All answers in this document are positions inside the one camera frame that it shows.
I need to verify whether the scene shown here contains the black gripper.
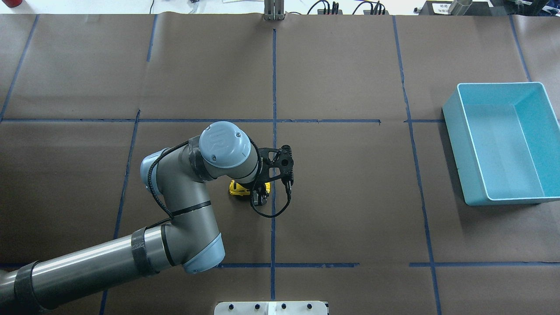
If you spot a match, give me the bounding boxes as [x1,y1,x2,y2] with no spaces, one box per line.
[250,145,294,207]

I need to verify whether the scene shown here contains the yellow beetle toy car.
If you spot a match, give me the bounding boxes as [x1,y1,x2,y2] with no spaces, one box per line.
[228,179,271,197]

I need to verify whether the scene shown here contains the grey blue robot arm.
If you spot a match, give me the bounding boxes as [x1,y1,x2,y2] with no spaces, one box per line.
[1,120,271,315]

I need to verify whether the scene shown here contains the light blue plastic bin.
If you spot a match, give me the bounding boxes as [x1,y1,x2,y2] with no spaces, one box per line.
[442,82,560,206]

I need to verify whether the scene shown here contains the red cylinder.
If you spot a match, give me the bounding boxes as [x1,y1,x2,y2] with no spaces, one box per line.
[2,0,23,8]

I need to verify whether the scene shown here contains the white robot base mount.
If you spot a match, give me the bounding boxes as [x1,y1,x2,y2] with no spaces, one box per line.
[213,301,329,315]

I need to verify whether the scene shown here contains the aluminium frame post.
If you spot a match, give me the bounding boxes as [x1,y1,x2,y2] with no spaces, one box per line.
[263,0,286,21]

